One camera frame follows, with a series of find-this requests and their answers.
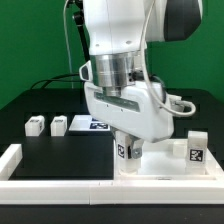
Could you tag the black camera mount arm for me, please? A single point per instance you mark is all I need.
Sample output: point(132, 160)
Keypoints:
point(78, 18)

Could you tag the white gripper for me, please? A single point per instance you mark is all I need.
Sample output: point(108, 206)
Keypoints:
point(134, 112)

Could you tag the white square table top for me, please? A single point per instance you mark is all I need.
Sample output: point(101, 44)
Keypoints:
point(166, 161)

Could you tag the white U-shaped obstacle fence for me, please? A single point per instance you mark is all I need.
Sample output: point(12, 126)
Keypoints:
point(92, 192)

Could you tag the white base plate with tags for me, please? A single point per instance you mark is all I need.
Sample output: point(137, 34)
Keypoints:
point(87, 123)

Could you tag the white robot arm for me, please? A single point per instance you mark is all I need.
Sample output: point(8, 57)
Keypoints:
point(118, 88)

